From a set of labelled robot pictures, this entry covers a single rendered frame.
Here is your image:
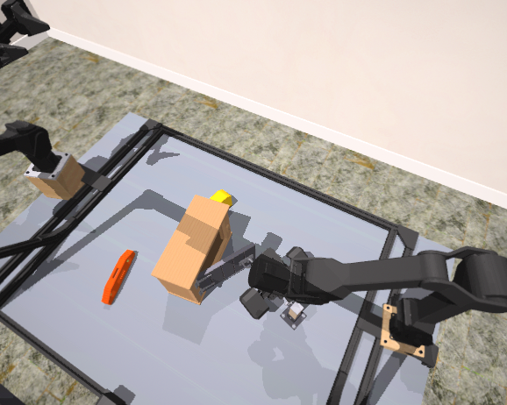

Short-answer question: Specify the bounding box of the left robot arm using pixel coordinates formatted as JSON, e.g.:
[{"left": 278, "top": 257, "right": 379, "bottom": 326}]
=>
[{"left": 0, "top": 120, "right": 62, "bottom": 174}]

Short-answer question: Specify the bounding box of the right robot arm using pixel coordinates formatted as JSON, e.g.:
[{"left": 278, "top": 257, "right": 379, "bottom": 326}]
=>
[{"left": 248, "top": 246, "right": 507, "bottom": 347}]

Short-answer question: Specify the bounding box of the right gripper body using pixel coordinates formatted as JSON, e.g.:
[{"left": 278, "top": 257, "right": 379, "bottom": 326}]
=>
[{"left": 239, "top": 246, "right": 309, "bottom": 319}]

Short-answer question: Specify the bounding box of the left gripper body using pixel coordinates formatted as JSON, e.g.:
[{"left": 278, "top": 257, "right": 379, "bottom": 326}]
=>
[{"left": 0, "top": 0, "right": 32, "bottom": 44}]

